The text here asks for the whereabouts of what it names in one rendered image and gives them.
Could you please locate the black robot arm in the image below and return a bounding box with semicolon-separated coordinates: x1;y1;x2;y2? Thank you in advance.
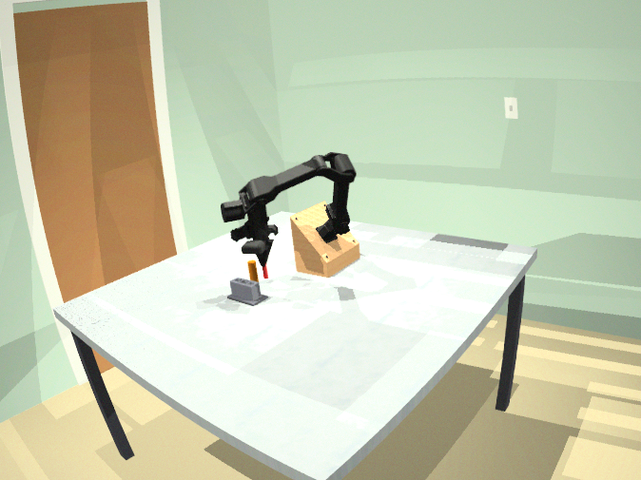
221;152;357;243

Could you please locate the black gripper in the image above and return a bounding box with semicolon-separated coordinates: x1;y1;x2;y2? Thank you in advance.
242;216;279;267

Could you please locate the orange cylinder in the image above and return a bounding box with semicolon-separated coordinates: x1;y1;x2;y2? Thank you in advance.
247;259;259;282

